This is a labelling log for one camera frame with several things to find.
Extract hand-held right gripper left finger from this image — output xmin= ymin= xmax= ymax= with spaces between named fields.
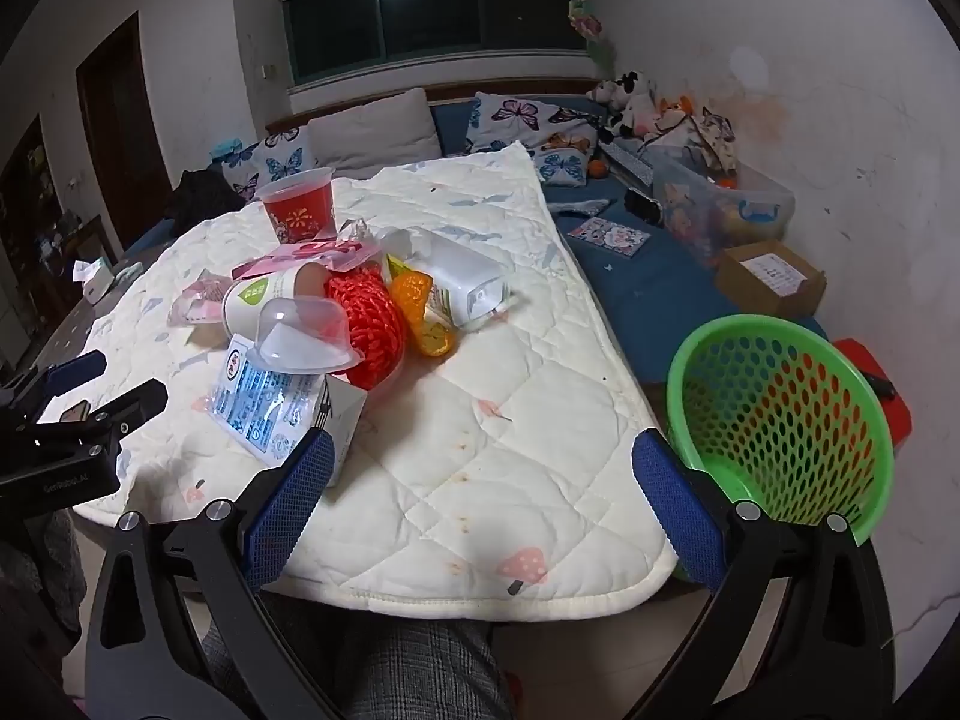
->
xmin=84 ymin=427 xmax=353 ymax=720

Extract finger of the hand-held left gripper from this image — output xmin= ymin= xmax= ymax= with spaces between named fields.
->
xmin=43 ymin=379 xmax=168 ymax=441
xmin=30 ymin=350 xmax=107 ymax=410

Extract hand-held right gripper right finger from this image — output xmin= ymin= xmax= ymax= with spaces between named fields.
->
xmin=631 ymin=427 xmax=897 ymax=720

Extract white carton box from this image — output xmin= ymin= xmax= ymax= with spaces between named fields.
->
xmin=300 ymin=373 xmax=370 ymax=488

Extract blue white plastic packet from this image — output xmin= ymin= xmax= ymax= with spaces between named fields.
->
xmin=202 ymin=334 xmax=327 ymax=466

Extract pink clear plastic bag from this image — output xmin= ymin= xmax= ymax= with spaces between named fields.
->
xmin=166 ymin=276 xmax=230 ymax=327

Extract white paper cup green print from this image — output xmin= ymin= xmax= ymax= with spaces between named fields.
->
xmin=221 ymin=266 xmax=331 ymax=338

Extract clear plastic pudding cup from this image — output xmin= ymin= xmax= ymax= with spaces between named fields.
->
xmin=251 ymin=296 xmax=365 ymax=376

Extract red mesh net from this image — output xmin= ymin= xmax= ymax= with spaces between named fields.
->
xmin=322 ymin=270 xmax=410 ymax=391

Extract green plastic basket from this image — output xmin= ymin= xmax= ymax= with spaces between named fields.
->
xmin=666 ymin=315 xmax=897 ymax=582

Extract pink wrapper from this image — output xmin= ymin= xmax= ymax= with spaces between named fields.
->
xmin=231 ymin=240 xmax=361 ymax=282

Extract orange peel piece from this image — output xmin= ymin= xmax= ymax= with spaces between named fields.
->
xmin=390 ymin=270 xmax=458 ymax=359

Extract red plastic cup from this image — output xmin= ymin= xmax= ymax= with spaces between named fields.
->
xmin=255 ymin=169 xmax=336 ymax=247

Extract white plastic bottle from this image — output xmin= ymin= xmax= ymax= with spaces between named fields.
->
xmin=409 ymin=231 xmax=512 ymax=331

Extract person's left forearm grey sleeve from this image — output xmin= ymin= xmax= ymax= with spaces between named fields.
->
xmin=0 ymin=510 xmax=83 ymax=638

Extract tissue box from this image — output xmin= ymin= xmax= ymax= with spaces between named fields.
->
xmin=75 ymin=259 xmax=117 ymax=305

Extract white quilted mat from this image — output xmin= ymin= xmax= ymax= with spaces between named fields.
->
xmin=71 ymin=141 xmax=680 ymax=612

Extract dark cabinet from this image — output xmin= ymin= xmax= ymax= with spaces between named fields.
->
xmin=0 ymin=114 xmax=57 ymax=361

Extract person's leg grey plaid pants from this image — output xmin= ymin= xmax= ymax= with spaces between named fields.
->
xmin=199 ymin=592 xmax=518 ymax=720

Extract dark clothing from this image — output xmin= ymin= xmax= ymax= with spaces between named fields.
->
xmin=161 ymin=169 xmax=245 ymax=230

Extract blue bed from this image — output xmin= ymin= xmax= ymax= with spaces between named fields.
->
xmin=120 ymin=94 xmax=830 ymax=391

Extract cardboard box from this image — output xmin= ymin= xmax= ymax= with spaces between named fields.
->
xmin=716 ymin=240 xmax=827 ymax=318

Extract red box with remote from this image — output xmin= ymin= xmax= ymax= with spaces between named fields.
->
xmin=829 ymin=337 xmax=912 ymax=458

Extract brown wooden door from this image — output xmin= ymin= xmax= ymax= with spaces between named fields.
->
xmin=75 ymin=11 xmax=175 ymax=203

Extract pink printed card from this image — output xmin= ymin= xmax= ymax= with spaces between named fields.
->
xmin=566 ymin=216 xmax=652 ymax=256

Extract blue butterfly print pillow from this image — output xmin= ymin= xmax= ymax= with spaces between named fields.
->
xmin=210 ymin=127 xmax=316 ymax=203

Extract black device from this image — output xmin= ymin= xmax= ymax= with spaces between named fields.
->
xmin=624 ymin=187 xmax=665 ymax=226

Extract clear plastic storage box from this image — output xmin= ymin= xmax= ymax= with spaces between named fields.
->
xmin=649 ymin=142 xmax=796 ymax=263

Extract grey patterned box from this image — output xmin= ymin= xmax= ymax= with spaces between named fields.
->
xmin=600 ymin=141 xmax=657 ymax=185

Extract small butterfly print pillow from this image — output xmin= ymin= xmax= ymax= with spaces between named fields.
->
xmin=532 ymin=131 xmax=601 ymax=187

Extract grey pillow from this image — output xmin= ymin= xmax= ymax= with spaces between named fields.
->
xmin=306 ymin=88 xmax=442 ymax=181

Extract beige printed cloth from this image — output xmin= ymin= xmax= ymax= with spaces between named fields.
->
xmin=694 ymin=106 xmax=740 ymax=173

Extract orange fox plush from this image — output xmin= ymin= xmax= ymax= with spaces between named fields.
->
xmin=652 ymin=94 xmax=695 ymax=128

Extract black white cow plush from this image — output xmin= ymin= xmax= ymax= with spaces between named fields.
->
xmin=592 ymin=71 xmax=661 ymax=140

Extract large butterfly print pillow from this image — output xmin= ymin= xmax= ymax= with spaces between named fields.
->
xmin=463 ymin=92 xmax=612 ymax=155

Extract wooden headboard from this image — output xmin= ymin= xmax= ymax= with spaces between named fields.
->
xmin=264 ymin=79 xmax=601 ymax=134

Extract paper flower decoration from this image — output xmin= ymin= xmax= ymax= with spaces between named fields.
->
xmin=566 ymin=0 xmax=617 ymax=68

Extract dark window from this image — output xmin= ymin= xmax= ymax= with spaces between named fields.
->
xmin=283 ymin=0 xmax=586 ymax=87

